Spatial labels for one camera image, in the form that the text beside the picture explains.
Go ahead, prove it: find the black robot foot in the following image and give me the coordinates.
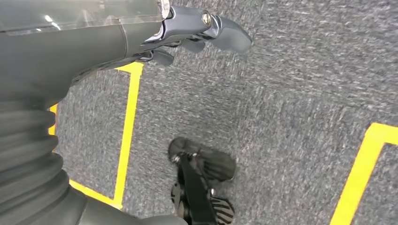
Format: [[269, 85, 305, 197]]
[[168, 136, 237, 225]]

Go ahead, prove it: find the yellow floor tape rectangle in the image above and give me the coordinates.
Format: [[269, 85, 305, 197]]
[[48, 61, 145, 210], [329, 122, 398, 225]]

